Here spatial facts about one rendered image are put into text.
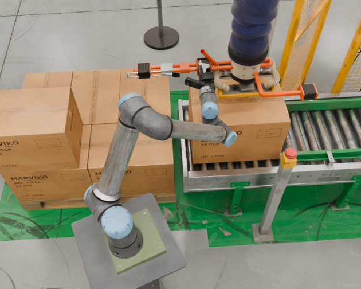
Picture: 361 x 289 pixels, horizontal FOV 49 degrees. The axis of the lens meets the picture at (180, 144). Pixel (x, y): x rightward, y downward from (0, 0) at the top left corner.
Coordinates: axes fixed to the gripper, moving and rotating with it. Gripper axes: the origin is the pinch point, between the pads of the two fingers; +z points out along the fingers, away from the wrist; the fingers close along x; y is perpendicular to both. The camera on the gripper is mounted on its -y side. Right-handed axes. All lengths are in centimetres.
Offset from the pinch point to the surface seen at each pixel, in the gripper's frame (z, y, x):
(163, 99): 42, -22, -69
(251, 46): -10.2, 26.5, 21.0
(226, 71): -1.2, 16.1, -4.2
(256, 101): -4.1, 37.7, -28.9
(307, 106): 19, 86, -64
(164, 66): 0.6, -20.0, 1.5
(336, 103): 19, 107, -62
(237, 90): -10.7, 22.1, -10.5
